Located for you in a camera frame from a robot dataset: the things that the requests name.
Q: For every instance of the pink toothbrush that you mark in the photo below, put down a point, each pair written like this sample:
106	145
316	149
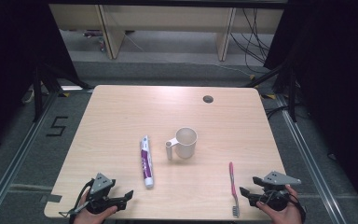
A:
233	183

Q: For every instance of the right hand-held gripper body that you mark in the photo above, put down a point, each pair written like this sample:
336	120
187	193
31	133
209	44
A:
279	179

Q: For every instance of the grey tape strip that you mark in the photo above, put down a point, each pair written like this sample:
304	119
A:
51	198

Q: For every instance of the light wooden desk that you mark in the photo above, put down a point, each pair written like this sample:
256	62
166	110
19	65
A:
167	18

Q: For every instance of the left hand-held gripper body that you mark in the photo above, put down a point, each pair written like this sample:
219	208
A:
102	183

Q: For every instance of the black curtain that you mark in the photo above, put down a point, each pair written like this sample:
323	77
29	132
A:
9	62
335	77

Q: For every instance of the white and purple toothpaste tube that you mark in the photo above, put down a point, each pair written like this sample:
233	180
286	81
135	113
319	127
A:
146	161

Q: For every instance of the black metal stand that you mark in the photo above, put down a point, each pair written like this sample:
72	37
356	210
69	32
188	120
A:
292	93
38	93

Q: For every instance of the person's left hand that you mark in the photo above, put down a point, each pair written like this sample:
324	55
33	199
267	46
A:
90	218

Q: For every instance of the round grey table grommet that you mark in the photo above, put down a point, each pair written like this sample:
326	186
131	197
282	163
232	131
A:
208	99

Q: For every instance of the black tape floor mark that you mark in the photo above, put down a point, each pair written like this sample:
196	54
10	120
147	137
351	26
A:
57	127

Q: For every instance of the person's right hand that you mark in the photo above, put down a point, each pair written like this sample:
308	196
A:
287	216

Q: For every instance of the yellow black floor tape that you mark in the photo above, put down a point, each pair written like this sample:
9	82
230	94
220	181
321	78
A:
268	96
63	94

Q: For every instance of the metal floor rail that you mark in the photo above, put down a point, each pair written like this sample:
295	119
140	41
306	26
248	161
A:
15	155
310	161

